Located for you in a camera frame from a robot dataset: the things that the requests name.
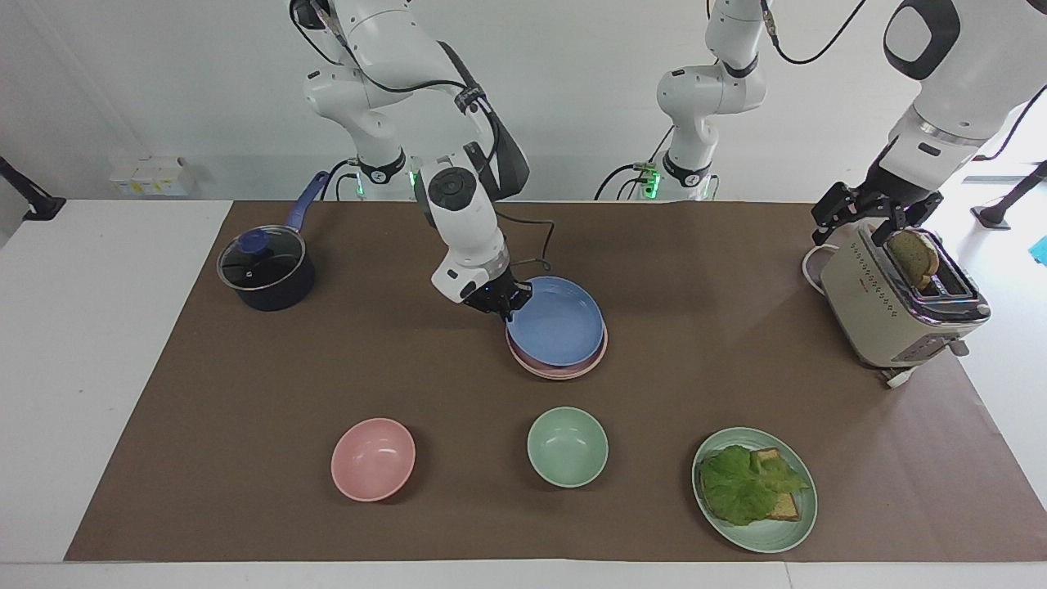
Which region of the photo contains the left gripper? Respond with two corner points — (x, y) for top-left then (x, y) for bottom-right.
(811, 159), (944, 247)

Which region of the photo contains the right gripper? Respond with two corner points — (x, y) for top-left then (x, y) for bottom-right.
(463, 266), (535, 322)

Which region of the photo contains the blue plate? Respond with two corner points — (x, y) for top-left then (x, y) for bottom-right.
(505, 276), (606, 368)

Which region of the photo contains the brown bread slice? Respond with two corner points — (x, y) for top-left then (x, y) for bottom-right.
(887, 230), (941, 292)

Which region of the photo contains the beige plate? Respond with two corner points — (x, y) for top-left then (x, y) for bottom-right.
(510, 339), (609, 382)

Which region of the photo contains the beige toaster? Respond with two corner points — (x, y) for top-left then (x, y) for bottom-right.
(819, 220), (992, 370)

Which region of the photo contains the pink plate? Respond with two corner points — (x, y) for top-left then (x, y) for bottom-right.
(506, 326), (609, 376)

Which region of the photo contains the black stand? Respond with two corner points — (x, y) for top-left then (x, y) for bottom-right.
(0, 155), (67, 223)
(970, 160), (1047, 231)

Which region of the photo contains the green bowl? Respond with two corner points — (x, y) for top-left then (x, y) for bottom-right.
(526, 406), (610, 490)

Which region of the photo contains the pink bowl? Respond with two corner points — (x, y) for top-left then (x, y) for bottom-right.
(330, 417), (417, 503)

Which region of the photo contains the dark blue saucepan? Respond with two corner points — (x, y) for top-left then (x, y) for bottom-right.
(216, 171), (331, 312)

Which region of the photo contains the glass lid with blue knob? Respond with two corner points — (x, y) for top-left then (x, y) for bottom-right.
(217, 228), (307, 292)

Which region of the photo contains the green lettuce leaf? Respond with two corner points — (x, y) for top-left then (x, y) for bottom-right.
(699, 444), (811, 527)

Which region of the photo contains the toast slice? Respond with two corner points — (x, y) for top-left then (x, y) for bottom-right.
(751, 447), (803, 522)

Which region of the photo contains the green plate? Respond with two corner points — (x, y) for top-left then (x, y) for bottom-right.
(691, 426), (819, 555)

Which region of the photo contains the white box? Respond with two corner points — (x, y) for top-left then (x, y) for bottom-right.
(109, 155), (196, 198)

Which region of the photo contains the black cable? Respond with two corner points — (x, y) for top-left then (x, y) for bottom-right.
(975, 82), (1047, 161)
(320, 159), (362, 202)
(288, 0), (531, 202)
(594, 161), (656, 202)
(494, 208), (555, 276)
(758, 0), (869, 67)

